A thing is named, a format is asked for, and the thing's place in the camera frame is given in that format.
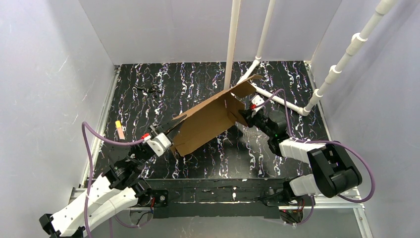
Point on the white PVC pipe frame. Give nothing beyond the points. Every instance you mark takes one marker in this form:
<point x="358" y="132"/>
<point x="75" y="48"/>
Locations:
<point x="295" y="71"/>

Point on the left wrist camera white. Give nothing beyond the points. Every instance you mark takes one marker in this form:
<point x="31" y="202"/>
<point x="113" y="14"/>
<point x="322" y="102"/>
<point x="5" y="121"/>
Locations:
<point x="159" y="144"/>

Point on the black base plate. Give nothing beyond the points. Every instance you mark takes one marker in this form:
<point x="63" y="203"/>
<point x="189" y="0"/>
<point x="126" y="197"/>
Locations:
<point x="226" y="198"/>

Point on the small black clip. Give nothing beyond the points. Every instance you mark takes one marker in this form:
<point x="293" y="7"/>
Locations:
<point x="153" y="90"/>

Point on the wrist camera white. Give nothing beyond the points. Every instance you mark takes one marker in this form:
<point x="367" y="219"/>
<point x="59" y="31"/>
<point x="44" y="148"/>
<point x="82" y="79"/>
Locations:
<point x="256" y="102"/>
<point x="159" y="144"/>

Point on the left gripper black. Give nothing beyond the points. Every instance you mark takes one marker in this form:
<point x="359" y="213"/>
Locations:
<point x="158" y="132"/>

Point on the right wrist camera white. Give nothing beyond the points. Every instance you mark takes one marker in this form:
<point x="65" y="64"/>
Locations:
<point x="256" y="102"/>

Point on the brown cardboard box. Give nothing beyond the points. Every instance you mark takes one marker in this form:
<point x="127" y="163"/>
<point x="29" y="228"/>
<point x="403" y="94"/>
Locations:
<point x="212" y="117"/>

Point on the yellow pink marker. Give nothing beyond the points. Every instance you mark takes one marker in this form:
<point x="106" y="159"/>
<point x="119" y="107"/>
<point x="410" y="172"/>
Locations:
<point x="119" y="130"/>

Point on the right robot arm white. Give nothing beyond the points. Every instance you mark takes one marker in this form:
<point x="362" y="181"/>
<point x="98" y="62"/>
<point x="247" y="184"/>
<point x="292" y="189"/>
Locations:
<point x="333" y="171"/>

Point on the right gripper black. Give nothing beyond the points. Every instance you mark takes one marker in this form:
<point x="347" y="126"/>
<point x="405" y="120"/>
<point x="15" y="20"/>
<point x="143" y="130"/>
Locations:
<point x="248" y="116"/>

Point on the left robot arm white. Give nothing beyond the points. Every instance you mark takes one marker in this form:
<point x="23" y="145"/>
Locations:
<point x="118" y="188"/>

